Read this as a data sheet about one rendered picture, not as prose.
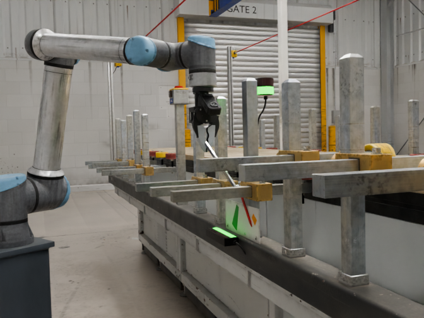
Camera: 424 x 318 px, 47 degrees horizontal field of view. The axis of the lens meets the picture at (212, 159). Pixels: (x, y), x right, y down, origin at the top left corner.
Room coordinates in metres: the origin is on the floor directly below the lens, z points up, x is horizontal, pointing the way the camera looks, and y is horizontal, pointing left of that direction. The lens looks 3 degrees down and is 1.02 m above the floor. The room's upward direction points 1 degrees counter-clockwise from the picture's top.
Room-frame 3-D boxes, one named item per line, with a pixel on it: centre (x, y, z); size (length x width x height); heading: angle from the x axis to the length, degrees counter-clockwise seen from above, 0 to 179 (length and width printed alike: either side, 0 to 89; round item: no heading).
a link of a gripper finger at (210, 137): (1.62, 0.01, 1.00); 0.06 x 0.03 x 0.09; 20
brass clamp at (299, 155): (1.21, -0.21, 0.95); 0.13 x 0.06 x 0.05; 20
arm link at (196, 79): (1.62, 0.03, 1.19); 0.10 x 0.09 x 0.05; 110
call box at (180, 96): (2.18, 0.14, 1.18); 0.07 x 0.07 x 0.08; 20
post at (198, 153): (1.93, 0.05, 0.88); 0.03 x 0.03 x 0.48; 20
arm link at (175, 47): (1.67, 0.13, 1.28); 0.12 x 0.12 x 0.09; 58
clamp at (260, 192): (1.44, -0.13, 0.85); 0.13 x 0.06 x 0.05; 20
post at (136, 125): (3.11, 0.48, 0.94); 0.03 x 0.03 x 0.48; 20
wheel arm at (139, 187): (1.88, 0.08, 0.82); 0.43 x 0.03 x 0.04; 110
